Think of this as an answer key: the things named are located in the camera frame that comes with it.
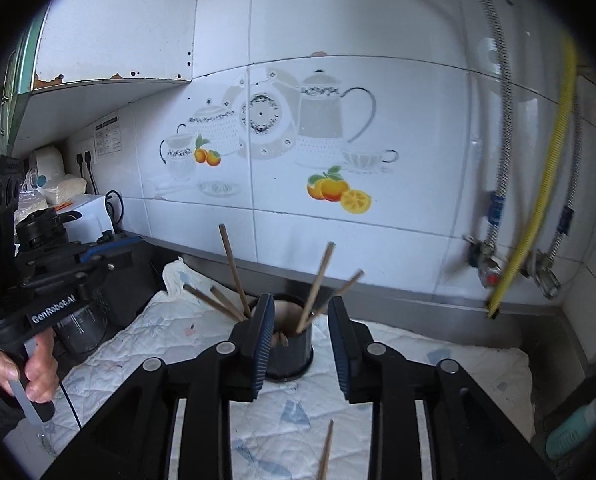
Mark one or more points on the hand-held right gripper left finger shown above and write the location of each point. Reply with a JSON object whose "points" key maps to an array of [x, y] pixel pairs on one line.
{"points": [[265, 345]]}

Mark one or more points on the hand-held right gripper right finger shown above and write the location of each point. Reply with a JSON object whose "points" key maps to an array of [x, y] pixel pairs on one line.
{"points": [[337, 345]]}

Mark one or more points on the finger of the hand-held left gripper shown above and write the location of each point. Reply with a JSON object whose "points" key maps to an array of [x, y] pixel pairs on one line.
{"points": [[78, 271], [108, 251]]}

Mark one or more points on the dark round chopstick holder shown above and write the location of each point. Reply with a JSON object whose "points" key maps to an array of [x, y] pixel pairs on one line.
{"points": [[290, 360]]}

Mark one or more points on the person's left hand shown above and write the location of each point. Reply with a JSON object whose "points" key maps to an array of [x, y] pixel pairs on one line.
{"points": [[38, 370]]}

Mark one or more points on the white kitchen appliance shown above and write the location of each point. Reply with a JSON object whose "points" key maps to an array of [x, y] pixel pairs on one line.
{"points": [[88, 215]]}

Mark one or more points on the clear plastic bag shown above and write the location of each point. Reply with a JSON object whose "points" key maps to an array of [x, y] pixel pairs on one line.
{"points": [[33, 205]]}

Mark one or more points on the dark blender jar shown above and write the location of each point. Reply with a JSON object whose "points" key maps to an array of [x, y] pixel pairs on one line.
{"points": [[83, 330]]}

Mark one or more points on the bag of white grains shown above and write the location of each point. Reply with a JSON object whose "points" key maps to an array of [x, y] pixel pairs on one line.
{"points": [[63, 190]]}

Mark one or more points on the white quilted mat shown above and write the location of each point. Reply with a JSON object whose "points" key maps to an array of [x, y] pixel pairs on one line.
{"points": [[418, 360]]}

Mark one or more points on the white plastic jug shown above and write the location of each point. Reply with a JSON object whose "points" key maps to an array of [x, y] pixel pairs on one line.
{"points": [[48, 162]]}

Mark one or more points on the metal pipe valve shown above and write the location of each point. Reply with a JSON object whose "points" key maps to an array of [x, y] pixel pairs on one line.
{"points": [[545, 275]]}

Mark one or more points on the teal plastic bottle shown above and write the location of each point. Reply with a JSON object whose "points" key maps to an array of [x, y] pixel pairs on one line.
{"points": [[573, 435]]}

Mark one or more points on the wall power socket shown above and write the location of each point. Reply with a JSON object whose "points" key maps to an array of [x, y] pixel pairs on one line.
{"points": [[85, 157]]}

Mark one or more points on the white wall label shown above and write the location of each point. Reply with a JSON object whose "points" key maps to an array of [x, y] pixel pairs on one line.
{"points": [[108, 137]]}

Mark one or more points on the white wall cabinet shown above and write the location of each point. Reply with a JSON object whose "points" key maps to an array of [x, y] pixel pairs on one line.
{"points": [[113, 25]]}

